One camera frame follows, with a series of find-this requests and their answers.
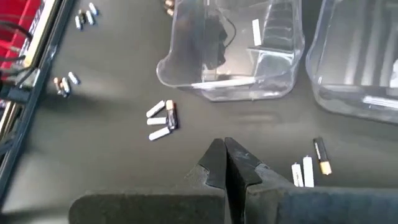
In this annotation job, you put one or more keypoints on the clear plastic bin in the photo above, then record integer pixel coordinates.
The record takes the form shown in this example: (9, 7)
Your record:
(236, 71)
(357, 62)

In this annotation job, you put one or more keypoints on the batteries near left frame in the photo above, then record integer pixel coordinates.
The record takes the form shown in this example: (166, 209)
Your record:
(65, 85)

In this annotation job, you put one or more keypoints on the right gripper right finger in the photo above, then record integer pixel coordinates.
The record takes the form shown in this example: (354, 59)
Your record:
(311, 208)

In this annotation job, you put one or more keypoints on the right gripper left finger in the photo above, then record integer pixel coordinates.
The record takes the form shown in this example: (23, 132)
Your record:
(155, 208)

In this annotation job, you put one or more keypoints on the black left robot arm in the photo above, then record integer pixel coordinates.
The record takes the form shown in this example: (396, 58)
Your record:
(14, 93)

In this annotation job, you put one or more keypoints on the red and black toolbox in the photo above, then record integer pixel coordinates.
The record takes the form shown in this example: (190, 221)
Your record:
(29, 12)

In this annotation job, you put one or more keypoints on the small far-left battery pair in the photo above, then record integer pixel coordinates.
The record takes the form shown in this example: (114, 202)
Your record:
(81, 15)

